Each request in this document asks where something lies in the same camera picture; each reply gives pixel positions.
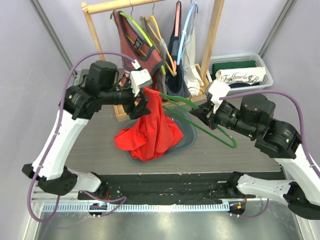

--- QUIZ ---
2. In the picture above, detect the dark green hanger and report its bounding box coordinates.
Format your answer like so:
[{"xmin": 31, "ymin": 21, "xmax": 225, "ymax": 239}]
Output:
[{"xmin": 160, "ymin": 93, "xmax": 238, "ymax": 149}]

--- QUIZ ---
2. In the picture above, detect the green folded cloth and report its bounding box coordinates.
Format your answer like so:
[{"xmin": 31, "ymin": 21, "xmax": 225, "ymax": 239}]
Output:
[{"xmin": 212, "ymin": 60, "xmax": 256, "ymax": 76}]

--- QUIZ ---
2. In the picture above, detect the light blue hanger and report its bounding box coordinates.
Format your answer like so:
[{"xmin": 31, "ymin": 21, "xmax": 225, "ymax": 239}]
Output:
[{"xmin": 176, "ymin": 2, "xmax": 199, "ymax": 65}]

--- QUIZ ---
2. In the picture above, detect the wooden clothes rack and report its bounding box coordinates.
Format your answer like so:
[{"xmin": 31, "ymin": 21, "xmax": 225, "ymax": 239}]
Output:
[{"xmin": 80, "ymin": 0, "xmax": 226, "ymax": 123}]

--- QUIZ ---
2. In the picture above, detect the grey tank top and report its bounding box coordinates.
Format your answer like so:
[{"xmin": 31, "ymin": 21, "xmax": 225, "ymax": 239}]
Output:
[{"xmin": 139, "ymin": 14, "xmax": 168, "ymax": 94}]

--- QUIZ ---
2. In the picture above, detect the white slotted cable duct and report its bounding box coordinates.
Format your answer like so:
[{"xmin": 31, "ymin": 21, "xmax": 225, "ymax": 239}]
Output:
[{"xmin": 57, "ymin": 201, "xmax": 230, "ymax": 213}]

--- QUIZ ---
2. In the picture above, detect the white printed folded cloth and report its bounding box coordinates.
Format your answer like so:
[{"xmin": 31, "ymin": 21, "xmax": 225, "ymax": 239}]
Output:
[{"xmin": 215, "ymin": 66, "xmax": 266, "ymax": 86}]

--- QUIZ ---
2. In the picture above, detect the navy tank top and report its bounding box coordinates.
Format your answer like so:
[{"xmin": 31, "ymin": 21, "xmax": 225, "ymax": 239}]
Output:
[{"xmin": 165, "ymin": 0, "xmax": 190, "ymax": 98}]

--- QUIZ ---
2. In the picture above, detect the pink hanger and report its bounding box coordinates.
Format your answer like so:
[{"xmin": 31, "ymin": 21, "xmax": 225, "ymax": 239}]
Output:
[{"xmin": 173, "ymin": 0, "xmax": 181, "ymax": 68}]

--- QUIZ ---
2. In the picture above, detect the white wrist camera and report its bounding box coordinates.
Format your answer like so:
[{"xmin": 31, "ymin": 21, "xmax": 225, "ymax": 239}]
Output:
[
  {"xmin": 129, "ymin": 59, "xmax": 153, "ymax": 97},
  {"xmin": 205, "ymin": 80, "xmax": 231, "ymax": 114}
]

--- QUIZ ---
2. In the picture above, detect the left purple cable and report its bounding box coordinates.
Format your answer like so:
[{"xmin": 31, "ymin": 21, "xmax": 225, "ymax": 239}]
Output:
[{"xmin": 26, "ymin": 51, "xmax": 137, "ymax": 223}]

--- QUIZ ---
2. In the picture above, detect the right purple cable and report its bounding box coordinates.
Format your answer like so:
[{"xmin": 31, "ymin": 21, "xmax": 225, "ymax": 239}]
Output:
[{"xmin": 219, "ymin": 89, "xmax": 320, "ymax": 218}]

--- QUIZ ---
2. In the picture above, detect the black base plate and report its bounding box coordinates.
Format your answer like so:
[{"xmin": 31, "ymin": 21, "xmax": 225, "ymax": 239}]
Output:
[{"xmin": 92, "ymin": 172, "xmax": 254, "ymax": 205}]

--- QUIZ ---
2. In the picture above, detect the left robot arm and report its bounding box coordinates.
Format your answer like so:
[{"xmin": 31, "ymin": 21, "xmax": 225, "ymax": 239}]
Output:
[{"xmin": 22, "ymin": 60, "xmax": 152, "ymax": 200}]

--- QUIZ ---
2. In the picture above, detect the white tank top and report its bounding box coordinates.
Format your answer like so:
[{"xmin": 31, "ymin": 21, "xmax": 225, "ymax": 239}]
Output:
[{"xmin": 181, "ymin": 4, "xmax": 205, "ymax": 95}]

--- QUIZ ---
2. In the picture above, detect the navy folded cloth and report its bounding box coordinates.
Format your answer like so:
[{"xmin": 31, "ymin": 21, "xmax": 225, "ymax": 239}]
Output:
[{"xmin": 228, "ymin": 82, "xmax": 260, "ymax": 89}]

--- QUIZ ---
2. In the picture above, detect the lime green hanger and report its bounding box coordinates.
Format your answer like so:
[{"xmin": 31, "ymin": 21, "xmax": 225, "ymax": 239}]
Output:
[{"xmin": 118, "ymin": 11, "xmax": 167, "ymax": 76}]

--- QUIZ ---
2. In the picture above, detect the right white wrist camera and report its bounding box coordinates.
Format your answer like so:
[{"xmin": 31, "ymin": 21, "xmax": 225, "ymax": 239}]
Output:
[{"xmin": 205, "ymin": 80, "xmax": 231, "ymax": 114}]

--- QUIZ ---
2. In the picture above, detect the rust red printed tank top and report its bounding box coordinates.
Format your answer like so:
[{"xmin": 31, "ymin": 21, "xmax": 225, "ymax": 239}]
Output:
[{"xmin": 112, "ymin": 9, "xmax": 165, "ymax": 76}]

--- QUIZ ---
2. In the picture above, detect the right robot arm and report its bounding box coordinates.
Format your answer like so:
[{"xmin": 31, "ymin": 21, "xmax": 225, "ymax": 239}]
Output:
[{"xmin": 189, "ymin": 91, "xmax": 320, "ymax": 220}]

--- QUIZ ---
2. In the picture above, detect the grey plastic basin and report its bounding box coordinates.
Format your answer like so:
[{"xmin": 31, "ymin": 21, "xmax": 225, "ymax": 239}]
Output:
[{"xmin": 125, "ymin": 106, "xmax": 197, "ymax": 165}]

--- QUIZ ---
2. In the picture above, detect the white plastic basket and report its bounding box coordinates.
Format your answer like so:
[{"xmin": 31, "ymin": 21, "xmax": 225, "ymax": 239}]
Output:
[{"xmin": 208, "ymin": 53, "xmax": 274, "ymax": 95}]

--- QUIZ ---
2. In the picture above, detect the purple cable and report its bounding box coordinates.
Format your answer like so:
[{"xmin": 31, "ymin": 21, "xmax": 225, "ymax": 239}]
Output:
[
  {"xmin": 26, "ymin": 51, "xmax": 137, "ymax": 223},
  {"xmin": 219, "ymin": 89, "xmax": 320, "ymax": 218}
]

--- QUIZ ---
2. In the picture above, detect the yellow wooden hanger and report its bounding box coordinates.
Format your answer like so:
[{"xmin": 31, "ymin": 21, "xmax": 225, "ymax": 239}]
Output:
[{"xmin": 140, "ymin": 11, "xmax": 177, "ymax": 77}]

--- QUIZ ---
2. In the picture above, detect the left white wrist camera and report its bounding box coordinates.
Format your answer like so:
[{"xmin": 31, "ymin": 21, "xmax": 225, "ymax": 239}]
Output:
[{"xmin": 129, "ymin": 59, "xmax": 153, "ymax": 97}]

